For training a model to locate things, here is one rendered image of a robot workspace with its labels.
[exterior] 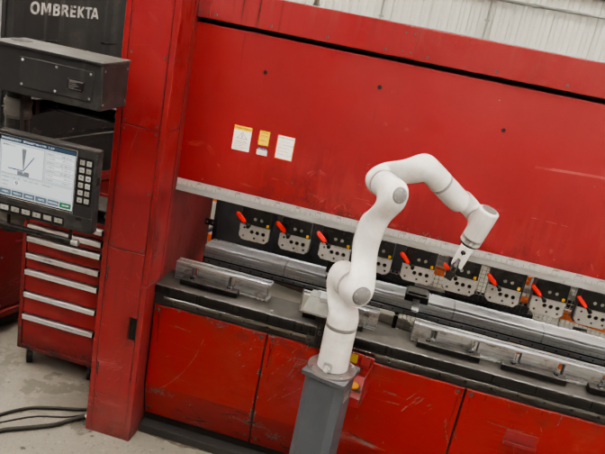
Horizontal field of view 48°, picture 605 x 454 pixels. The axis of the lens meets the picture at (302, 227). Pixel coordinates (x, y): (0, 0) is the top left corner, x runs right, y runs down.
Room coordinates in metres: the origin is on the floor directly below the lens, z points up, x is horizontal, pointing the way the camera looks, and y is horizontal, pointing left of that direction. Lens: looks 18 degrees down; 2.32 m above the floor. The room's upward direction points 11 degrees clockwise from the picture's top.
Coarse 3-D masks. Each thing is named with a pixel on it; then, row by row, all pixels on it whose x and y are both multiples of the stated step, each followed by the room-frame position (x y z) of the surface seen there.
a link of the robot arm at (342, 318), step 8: (336, 264) 2.42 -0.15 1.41; (344, 264) 2.40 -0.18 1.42; (336, 272) 2.37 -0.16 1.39; (344, 272) 2.34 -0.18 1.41; (328, 280) 2.40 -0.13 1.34; (336, 280) 2.34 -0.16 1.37; (328, 288) 2.39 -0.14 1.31; (336, 288) 2.33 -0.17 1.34; (328, 296) 2.38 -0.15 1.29; (336, 296) 2.38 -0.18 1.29; (328, 304) 2.36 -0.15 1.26; (336, 304) 2.35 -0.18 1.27; (344, 304) 2.36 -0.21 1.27; (328, 312) 2.35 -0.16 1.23; (336, 312) 2.33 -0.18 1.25; (344, 312) 2.33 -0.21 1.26; (352, 312) 2.34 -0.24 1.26; (328, 320) 2.34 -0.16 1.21; (336, 320) 2.31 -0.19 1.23; (344, 320) 2.30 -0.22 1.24; (352, 320) 2.31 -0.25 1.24; (336, 328) 2.30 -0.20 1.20; (344, 328) 2.30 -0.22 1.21; (352, 328) 2.31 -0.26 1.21
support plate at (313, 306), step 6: (312, 294) 3.03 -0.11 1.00; (318, 294) 3.04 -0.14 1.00; (312, 300) 2.96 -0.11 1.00; (318, 300) 2.97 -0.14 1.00; (306, 306) 2.88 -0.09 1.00; (312, 306) 2.89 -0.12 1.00; (318, 306) 2.90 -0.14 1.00; (324, 306) 2.91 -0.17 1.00; (306, 312) 2.83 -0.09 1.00; (312, 312) 2.83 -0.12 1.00; (318, 312) 2.84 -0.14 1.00; (324, 312) 2.86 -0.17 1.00
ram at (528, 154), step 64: (192, 64) 3.19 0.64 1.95; (256, 64) 3.14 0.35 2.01; (320, 64) 3.09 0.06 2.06; (384, 64) 3.05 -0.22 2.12; (192, 128) 3.18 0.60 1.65; (256, 128) 3.13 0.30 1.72; (320, 128) 3.09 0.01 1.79; (384, 128) 3.04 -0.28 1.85; (448, 128) 3.00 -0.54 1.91; (512, 128) 2.96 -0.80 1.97; (576, 128) 2.92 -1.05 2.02; (192, 192) 3.17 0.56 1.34; (256, 192) 3.12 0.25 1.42; (320, 192) 3.08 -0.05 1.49; (512, 192) 2.95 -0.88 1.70; (576, 192) 2.91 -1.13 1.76; (512, 256) 2.93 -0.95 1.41; (576, 256) 2.89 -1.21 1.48
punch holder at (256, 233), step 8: (248, 208) 3.13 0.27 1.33; (248, 216) 3.12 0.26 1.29; (256, 216) 3.12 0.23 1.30; (264, 216) 3.11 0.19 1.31; (272, 216) 3.11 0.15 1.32; (240, 224) 3.13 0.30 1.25; (256, 224) 3.12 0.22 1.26; (264, 224) 3.11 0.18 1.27; (272, 224) 3.14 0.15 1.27; (240, 232) 3.13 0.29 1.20; (248, 232) 3.12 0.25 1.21; (256, 232) 3.12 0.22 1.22; (264, 232) 3.11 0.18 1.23; (248, 240) 3.12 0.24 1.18; (256, 240) 3.11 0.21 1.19; (264, 240) 3.11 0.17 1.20
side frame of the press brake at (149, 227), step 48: (144, 0) 3.01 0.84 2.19; (192, 0) 3.10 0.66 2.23; (144, 48) 3.00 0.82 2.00; (192, 48) 3.17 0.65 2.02; (144, 96) 3.00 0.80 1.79; (144, 144) 3.00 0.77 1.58; (144, 192) 2.99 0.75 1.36; (144, 240) 2.99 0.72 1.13; (192, 240) 3.54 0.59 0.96; (144, 288) 2.98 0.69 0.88; (96, 336) 3.02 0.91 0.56; (144, 336) 3.02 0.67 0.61; (96, 384) 3.01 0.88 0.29; (144, 384) 3.10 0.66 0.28
